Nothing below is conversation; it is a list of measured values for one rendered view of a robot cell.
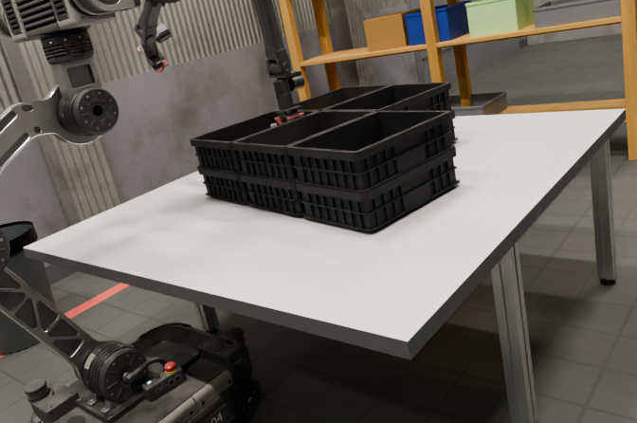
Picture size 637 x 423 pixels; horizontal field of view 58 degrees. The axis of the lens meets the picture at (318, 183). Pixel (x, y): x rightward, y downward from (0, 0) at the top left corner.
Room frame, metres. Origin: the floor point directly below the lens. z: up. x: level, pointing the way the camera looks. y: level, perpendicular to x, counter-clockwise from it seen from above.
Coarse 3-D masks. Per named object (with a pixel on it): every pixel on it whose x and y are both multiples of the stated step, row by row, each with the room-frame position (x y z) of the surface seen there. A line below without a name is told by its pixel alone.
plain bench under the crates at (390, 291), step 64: (512, 128) 2.15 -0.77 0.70; (576, 128) 1.96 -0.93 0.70; (192, 192) 2.23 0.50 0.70; (448, 192) 1.61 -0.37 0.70; (512, 192) 1.50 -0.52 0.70; (64, 256) 1.78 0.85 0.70; (128, 256) 1.65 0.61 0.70; (192, 256) 1.54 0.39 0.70; (256, 256) 1.44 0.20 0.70; (320, 256) 1.35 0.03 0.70; (384, 256) 1.27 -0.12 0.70; (448, 256) 1.20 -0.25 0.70; (512, 256) 1.37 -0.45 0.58; (320, 320) 1.04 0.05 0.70; (384, 320) 0.99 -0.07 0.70; (512, 320) 1.37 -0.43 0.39; (512, 384) 1.38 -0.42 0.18
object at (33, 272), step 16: (16, 224) 2.97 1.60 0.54; (32, 224) 2.88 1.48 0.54; (16, 240) 2.66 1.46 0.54; (32, 240) 2.75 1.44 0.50; (16, 256) 2.64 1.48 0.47; (16, 272) 2.62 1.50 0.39; (32, 272) 2.69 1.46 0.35; (48, 288) 2.78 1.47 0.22; (0, 320) 2.57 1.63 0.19; (0, 336) 2.58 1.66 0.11; (16, 336) 2.59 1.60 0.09; (32, 336) 2.62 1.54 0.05; (0, 352) 2.59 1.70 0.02; (16, 352) 2.59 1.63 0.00
